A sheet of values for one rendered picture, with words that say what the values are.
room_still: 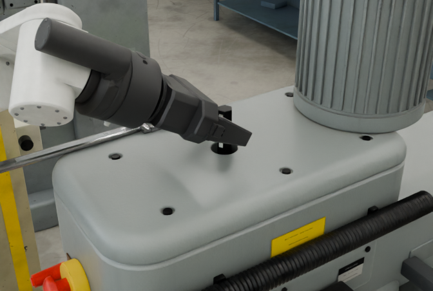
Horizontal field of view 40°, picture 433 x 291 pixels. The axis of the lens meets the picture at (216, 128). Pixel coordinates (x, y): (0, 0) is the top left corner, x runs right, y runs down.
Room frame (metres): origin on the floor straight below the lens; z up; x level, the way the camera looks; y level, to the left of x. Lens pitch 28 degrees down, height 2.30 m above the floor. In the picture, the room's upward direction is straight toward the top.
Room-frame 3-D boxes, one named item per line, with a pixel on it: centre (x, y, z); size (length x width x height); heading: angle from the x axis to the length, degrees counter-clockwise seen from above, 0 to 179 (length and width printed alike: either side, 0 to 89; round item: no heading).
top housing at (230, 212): (0.71, -0.02, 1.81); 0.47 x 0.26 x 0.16; 123
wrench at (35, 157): (0.71, 0.18, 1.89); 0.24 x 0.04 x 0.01; 124
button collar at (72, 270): (0.58, 0.18, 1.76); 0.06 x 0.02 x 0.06; 33
